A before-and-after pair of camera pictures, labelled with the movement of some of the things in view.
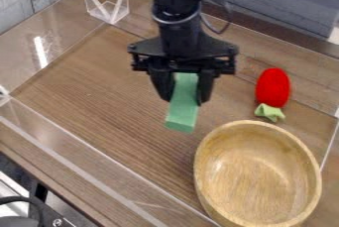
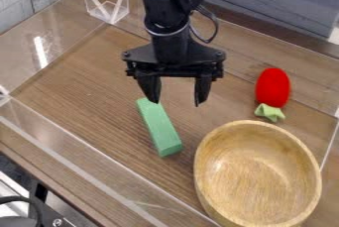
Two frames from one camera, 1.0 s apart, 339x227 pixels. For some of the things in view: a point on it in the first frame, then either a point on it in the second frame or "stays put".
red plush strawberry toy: x=273 y=87 stays put
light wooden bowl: x=257 y=175 stays put
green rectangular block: x=183 y=111 to x=159 y=127
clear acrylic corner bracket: x=107 y=11 stays put
